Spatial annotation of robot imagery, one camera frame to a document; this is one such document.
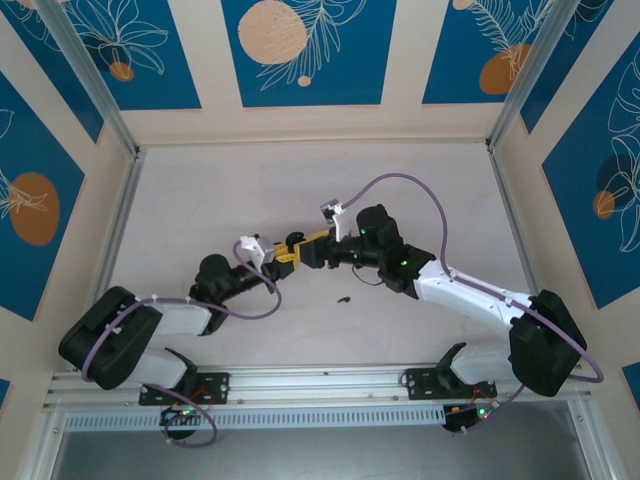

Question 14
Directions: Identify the aluminium frame post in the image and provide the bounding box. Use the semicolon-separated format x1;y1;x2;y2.
19;409;69;480
567;399;619;480
34;0;141;159
484;0;586;151

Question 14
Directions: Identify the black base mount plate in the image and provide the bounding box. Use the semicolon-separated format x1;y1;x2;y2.
138;370;231;406
399;367;499;401

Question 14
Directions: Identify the long aluminium base rail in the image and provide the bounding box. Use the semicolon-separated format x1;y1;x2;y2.
42;363;594;411

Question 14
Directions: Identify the aluminium side rail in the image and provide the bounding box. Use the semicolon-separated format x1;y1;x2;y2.
485;139;589;381
87;147;149;311

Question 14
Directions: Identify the white slotted cable duct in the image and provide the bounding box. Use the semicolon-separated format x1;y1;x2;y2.
64;405;447;430

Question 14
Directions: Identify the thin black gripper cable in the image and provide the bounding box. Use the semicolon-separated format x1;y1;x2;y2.
349;264;386;288

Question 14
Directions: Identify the controller board with green light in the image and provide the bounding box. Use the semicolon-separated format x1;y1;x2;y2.
158;403;206;444
442;399;501;436

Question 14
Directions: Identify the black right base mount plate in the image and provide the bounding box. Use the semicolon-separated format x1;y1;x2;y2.
399;367;499;401

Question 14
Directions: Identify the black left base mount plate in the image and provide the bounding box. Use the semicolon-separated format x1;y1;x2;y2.
138;370;231;406

